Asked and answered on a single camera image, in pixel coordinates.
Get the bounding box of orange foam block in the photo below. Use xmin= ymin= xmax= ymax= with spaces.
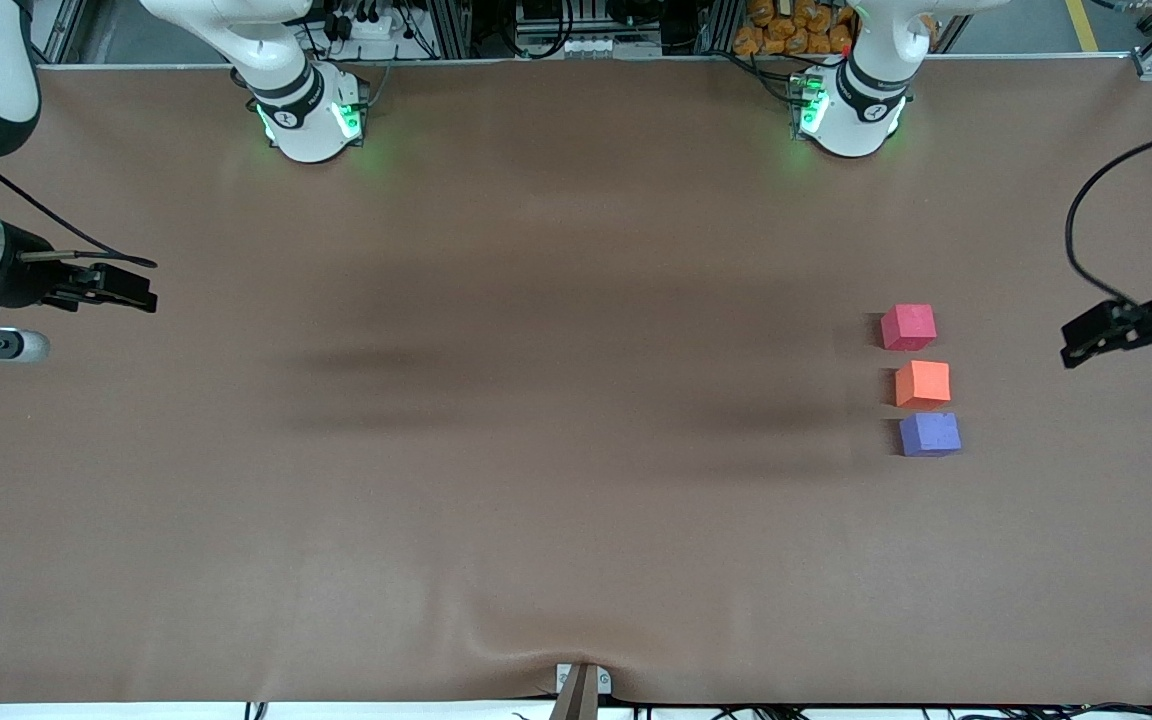
xmin=894 ymin=360 xmax=953 ymax=410

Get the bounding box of red foam block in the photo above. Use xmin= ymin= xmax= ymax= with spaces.
xmin=880 ymin=304 xmax=938 ymax=352

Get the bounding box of purple foam block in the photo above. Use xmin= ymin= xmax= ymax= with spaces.
xmin=899 ymin=411 xmax=963 ymax=458

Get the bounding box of white power strip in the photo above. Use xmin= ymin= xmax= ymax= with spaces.
xmin=334 ymin=5 xmax=407 ymax=43

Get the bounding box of bag of oranges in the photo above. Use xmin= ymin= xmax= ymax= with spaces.
xmin=733 ymin=0 xmax=857 ymax=57

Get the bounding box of white connector strip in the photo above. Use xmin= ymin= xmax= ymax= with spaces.
xmin=516 ymin=33 xmax=664 ymax=59

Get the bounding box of brown table mat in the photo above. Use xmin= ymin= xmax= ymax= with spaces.
xmin=0 ymin=55 xmax=1152 ymax=706

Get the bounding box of grey table clamp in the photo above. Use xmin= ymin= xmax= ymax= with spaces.
xmin=550 ymin=662 xmax=613 ymax=720

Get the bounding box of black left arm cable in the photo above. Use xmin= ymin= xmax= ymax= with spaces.
xmin=1064 ymin=120 xmax=1152 ymax=313

